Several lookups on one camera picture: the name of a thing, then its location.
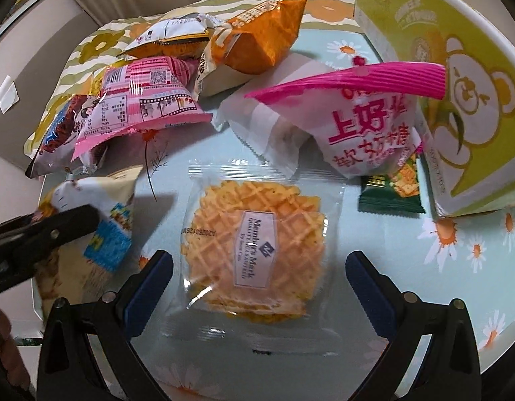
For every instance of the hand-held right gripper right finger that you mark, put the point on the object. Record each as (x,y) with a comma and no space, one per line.
(368,292)

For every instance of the plain white snack packet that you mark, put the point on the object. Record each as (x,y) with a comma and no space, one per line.
(274,129)

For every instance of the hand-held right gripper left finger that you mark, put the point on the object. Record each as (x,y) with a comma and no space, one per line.
(151,290)

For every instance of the framed wall picture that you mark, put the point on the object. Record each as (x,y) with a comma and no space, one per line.
(19,4)

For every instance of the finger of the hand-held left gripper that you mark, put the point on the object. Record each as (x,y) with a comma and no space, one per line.
(69,223)

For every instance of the striped flower print cloth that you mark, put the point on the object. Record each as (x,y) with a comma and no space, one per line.
(94,46)

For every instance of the light blue daisy tablecloth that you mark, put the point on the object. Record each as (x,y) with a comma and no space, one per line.
(470,250)

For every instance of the pink snack packet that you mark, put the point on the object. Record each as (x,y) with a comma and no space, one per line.
(136,100)

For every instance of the yellow and blue snack packet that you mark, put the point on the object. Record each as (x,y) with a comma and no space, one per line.
(111,234)

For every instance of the person's left hand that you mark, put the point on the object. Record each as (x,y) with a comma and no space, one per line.
(2,342)

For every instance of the dark green cracker packet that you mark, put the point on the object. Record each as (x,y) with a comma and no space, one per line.
(387,196)

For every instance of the brown and red snack packet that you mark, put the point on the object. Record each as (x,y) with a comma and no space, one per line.
(52,133)

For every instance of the yellow-green corn print box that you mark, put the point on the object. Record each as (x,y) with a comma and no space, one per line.
(470,71)

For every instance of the white candy bag pink top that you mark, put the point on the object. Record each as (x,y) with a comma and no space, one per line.
(366,129)

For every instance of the orange snack packet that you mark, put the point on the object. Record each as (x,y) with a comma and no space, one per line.
(261,37)

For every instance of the white and yellow snack packet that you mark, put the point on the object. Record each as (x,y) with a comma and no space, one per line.
(174,29)

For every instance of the clear waffle cookie packet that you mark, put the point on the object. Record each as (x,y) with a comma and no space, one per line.
(249,234)

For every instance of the white wall paper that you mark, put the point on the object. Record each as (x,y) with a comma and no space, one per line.
(7,94)

